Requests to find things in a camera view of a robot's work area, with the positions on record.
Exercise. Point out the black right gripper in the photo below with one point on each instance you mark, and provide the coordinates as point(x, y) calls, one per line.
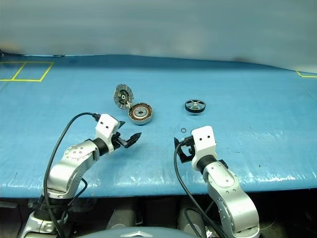
point(188, 146)

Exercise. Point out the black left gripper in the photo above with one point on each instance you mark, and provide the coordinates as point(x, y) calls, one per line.
point(119, 141)

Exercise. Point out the motor stator with copper windings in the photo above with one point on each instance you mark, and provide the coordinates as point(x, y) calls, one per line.
point(140, 114)

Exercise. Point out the black spoked motor rotor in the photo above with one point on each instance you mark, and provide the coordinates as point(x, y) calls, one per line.
point(195, 105)

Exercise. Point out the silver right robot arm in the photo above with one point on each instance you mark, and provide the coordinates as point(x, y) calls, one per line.
point(224, 184)

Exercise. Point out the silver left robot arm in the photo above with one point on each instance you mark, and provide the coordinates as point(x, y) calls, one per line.
point(74, 155)

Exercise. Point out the grey rounded shape under table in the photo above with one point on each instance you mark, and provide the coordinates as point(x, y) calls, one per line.
point(192, 220)
point(121, 218)

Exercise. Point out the blue plastic table cover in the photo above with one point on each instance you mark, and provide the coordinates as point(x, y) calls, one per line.
point(223, 86)

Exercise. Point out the grey robot torso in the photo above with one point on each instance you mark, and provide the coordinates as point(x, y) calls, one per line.
point(138, 234)

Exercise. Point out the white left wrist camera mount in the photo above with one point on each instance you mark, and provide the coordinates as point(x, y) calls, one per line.
point(105, 126)

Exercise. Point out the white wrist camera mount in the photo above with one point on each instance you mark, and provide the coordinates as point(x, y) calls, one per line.
point(204, 141)
point(105, 126)

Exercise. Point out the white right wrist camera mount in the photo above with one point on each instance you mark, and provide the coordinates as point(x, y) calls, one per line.
point(204, 141)

